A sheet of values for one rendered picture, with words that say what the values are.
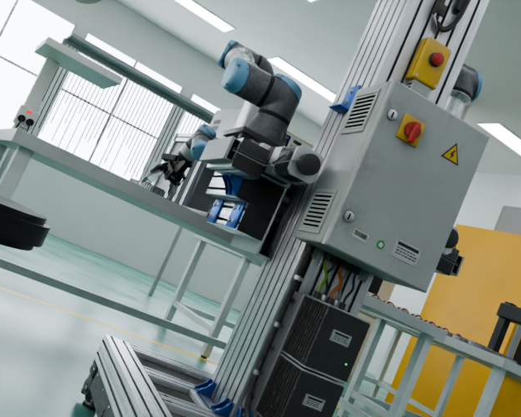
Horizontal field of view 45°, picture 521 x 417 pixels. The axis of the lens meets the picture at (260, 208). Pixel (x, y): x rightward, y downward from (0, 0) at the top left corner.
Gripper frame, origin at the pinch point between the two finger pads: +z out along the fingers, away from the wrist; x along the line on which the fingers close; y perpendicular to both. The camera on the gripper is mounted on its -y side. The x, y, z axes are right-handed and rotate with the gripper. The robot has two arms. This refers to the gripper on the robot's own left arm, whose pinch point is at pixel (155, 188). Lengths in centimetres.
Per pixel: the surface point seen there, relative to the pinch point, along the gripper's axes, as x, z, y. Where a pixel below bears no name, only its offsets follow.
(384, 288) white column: 421, 70, -175
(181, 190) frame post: 23.1, 3.2, -16.6
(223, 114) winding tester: 38, -27, -54
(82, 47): 77, 78, -360
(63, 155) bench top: -47.3, -2.7, 14.7
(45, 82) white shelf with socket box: -32, 15, -82
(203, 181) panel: 34.5, -2.9, -23.9
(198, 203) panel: 36.3, 5.9, -18.4
